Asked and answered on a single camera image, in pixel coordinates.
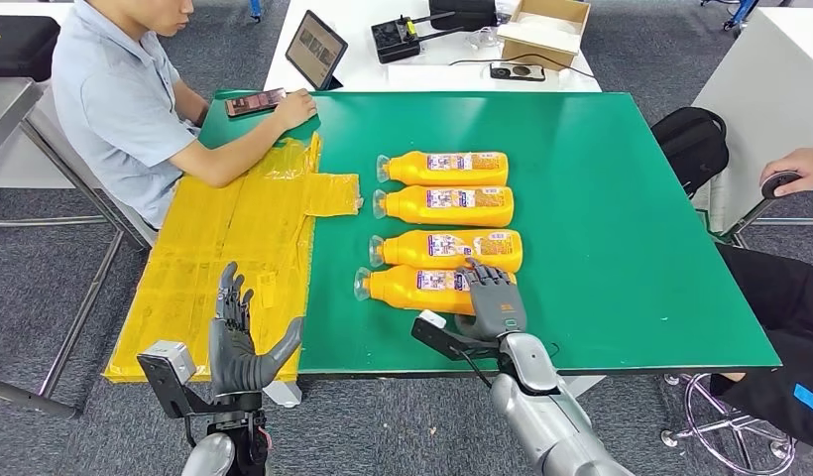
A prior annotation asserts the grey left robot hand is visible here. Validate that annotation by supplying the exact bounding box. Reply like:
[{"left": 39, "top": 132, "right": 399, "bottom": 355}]
[{"left": 207, "top": 261, "right": 306, "bottom": 398}]

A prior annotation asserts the person's hand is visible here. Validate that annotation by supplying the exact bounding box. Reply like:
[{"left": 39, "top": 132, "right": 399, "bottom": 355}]
[{"left": 758, "top": 145, "right": 813, "bottom": 198}]

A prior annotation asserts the person's right hand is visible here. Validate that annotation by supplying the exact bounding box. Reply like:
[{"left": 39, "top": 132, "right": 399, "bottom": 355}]
[{"left": 273, "top": 88, "right": 319, "bottom": 131}]

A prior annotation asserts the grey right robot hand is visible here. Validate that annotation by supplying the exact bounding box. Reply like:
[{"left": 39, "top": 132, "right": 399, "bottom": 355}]
[{"left": 453, "top": 257, "right": 529, "bottom": 343}]

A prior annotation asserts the orange detergent bottle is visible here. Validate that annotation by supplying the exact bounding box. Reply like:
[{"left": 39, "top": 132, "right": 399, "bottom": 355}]
[
  {"left": 353, "top": 264, "right": 519, "bottom": 316},
  {"left": 375, "top": 151, "right": 511, "bottom": 187},
  {"left": 368, "top": 229, "right": 524, "bottom": 274},
  {"left": 371, "top": 185, "right": 516, "bottom": 229}
]

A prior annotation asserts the smartphone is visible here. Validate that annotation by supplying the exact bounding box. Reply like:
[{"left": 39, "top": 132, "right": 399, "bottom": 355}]
[{"left": 224, "top": 87, "right": 289, "bottom": 119}]

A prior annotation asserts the white table foot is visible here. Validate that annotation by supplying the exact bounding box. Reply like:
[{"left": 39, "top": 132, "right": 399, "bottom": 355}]
[
  {"left": 262, "top": 379, "right": 303, "bottom": 409},
  {"left": 563, "top": 375, "right": 606, "bottom": 399}
]

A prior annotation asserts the black tablet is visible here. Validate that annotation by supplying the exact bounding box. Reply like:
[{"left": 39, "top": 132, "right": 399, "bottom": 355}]
[{"left": 285, "top": 9, "right": 349, "bottom": 92}]

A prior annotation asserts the white side desk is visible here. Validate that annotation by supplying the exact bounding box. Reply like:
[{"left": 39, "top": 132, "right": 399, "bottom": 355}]
[
  {"left": 0, "top": 0, "right": 160, "bottom": 246},
  {"left": 692, "top": 6, "right": 813, "bottom": 236}
]

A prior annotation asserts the green table mat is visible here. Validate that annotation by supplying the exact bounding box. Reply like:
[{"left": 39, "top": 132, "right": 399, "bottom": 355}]
[{"left": 197, "top": 90, "right": 783, "bottom": 377}]

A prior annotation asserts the yellow taped cardboard sheet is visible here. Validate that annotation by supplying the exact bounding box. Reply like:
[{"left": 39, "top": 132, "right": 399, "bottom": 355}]
[{"left": 102, "top": 132, "right": 363, "bottom": 386}]

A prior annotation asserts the black backpack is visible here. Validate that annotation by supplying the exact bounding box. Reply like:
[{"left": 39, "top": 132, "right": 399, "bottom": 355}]
[{"left": 650, "top": 106, "right": 731, "bottom": 198}]

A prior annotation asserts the black router with antennas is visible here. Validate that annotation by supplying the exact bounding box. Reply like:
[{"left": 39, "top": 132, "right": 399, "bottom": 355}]
[{"left": 370, "top": 9, "right": 457, "bottom": 65}]

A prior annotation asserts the white table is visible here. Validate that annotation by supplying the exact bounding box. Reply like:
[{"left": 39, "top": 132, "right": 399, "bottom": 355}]
[{"left": 263, "top": 0, "right": 604, "bottom": 93}]

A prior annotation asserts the person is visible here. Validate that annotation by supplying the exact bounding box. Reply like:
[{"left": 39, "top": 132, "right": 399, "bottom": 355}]
[
  {"left": 50, "top": 0, "right": 319, "bottom": 230},
  {"left": 708, "top": 145, "right": 813, "bottom": 451}
]

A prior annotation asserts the black bag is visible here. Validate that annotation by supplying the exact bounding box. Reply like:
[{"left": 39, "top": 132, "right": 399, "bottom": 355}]
[{"left": 427, "top": 0, "right": 500, "bottom": 32}]

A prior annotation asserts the clear plastic wrap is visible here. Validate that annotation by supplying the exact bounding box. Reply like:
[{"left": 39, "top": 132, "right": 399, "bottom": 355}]
[{"left": 465, "top": 25, "right": 507, "bottom": 51}]

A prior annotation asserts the chrome stool base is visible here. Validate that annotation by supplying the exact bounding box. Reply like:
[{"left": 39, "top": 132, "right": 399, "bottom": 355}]
[{"left": 660, "top": 371, "right": 798, "bottom": 476}]

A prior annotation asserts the open cardboard box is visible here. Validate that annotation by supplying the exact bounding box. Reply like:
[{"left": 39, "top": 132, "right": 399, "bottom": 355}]
[{"left": 497, "top": 0, "right": 593, "bottom": 72}]

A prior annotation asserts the black hard case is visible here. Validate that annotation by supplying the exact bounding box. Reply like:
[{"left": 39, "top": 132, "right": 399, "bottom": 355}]
[{"left": 0, "top": 15, "right": 60, "bottom": 82}]

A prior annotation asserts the grey metal table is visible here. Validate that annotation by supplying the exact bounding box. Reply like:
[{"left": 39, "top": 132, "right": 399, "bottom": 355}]
[{"left": 0, "top": 77, "right": 152, "bottom": 419}]

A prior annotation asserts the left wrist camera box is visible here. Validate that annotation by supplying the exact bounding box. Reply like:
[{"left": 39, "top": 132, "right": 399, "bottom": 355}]
[{"left": 137, "top": 340, "right": 214, "bottom": 421}]

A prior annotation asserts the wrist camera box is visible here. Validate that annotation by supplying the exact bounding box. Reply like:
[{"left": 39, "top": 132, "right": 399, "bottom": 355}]
[
  {"left": 137, "top": 340, "right": 214, "bottom": 421},
  {"left": 410, "top": 309, "right": 507, "bottom": 363}
]

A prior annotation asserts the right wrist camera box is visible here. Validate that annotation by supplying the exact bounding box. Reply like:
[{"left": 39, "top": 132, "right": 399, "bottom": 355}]
[{"left": 410, "top": 309, "right": 507, "bottom": 363}]

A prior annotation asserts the black cable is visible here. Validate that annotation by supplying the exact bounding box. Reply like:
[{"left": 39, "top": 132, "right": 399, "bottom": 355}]
[{"left": 447, "top": 52, "right": 598, "bottom": 80}]

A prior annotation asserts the black camera device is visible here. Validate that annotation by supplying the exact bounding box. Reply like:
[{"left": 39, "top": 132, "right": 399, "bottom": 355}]
[{"left": 489, "top": 61, "right": 547, "bottom": 82}]

